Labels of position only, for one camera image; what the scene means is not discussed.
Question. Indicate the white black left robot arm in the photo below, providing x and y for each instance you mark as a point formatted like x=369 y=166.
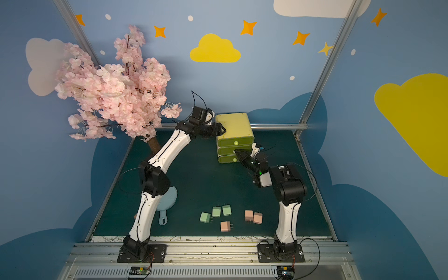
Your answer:
x=155 y=183

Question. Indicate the pink plug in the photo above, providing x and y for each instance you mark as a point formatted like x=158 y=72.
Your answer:
x=226 y=226
x=249 y=215
x=257 y=218

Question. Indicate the yellow green drawer cabinet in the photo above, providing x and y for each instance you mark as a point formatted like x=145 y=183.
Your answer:
x=238 y=135

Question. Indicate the right controller board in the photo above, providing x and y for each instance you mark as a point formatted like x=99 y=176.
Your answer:
x=285 y=273

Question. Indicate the pink plug left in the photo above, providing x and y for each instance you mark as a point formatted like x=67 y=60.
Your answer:
x=249 y=215

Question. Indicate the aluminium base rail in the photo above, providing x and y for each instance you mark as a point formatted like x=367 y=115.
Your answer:
x=211 y=258

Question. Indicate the left controller board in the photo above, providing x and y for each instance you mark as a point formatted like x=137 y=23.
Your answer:
x=139 y=273

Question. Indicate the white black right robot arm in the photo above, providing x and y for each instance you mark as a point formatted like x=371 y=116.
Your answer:
x=289 y=190

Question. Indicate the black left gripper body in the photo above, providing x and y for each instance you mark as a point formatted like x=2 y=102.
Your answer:
x=210 y=129

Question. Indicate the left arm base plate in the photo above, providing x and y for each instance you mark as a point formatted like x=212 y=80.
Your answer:
x=150 y=253

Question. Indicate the controller board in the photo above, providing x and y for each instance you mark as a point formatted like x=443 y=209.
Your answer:
x=139 y=273
x=285 y=273

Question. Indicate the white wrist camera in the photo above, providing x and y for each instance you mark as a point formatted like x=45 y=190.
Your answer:
x=202 y=115
x=256 y=148

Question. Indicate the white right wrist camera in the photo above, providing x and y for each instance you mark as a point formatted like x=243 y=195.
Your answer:
x=256 y=148

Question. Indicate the pink plug right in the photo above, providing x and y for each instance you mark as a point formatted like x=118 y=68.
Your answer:
x=257 y=218

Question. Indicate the green plug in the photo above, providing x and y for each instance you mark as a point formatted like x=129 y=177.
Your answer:
x=226 y=210
x=205 y=217
x=216 y=211

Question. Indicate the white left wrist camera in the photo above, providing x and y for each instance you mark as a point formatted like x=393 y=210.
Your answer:
x=202 y=115

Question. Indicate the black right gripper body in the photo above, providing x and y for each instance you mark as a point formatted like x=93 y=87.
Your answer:
x=249 y=163

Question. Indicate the pink cherry blossom tree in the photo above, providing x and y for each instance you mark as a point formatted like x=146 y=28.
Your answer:
x=130 y=94

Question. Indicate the pink plug bottom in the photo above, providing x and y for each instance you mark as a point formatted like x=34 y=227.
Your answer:
x=226 y=226

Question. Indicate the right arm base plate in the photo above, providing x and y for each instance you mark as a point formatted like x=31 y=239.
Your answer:
x=270 y=253

